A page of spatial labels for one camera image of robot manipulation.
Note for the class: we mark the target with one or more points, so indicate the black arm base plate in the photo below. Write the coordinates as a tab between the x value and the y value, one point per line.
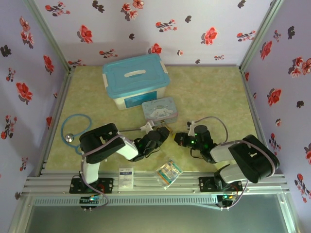
206	184
77	185

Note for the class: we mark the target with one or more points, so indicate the aluminium frame side rail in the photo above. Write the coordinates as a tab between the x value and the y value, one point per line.
248	97
63	92

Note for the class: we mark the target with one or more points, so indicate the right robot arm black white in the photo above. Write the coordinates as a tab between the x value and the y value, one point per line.
252	157

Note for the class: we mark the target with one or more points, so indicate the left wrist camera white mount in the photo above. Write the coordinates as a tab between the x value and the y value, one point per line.
148	126

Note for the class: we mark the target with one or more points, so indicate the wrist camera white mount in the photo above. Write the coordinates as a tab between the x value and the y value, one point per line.
191	126
148	126

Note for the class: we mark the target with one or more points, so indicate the clear bag of packets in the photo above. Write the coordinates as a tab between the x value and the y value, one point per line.
168	173

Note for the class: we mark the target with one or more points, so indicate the blue lid plastic storage box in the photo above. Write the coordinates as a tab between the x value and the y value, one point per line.
134	77

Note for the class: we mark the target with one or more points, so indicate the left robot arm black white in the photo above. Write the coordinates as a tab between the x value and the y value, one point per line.
102	143

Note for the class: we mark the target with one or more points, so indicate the blue tube stethoscope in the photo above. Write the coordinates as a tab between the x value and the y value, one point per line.
69	138

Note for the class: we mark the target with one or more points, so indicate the white sachet with blue label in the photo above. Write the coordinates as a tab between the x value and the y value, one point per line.
126	178

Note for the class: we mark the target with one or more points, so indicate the grey metal panel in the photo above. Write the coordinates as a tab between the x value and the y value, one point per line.
155	219

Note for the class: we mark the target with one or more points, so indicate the small electronics board with leds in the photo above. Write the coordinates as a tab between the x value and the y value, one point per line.
227	197
90	199

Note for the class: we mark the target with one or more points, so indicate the aluminium frame corner post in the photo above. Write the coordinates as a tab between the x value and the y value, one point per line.
48	36
262	31

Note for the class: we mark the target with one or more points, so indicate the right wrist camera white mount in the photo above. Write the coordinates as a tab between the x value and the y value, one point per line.
191	126

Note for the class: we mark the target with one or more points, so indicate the light blue cartoon tin box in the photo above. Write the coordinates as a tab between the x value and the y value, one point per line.
159	109

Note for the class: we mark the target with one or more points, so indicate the aluminium frame rail wide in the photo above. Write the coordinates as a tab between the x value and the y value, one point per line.
145	182

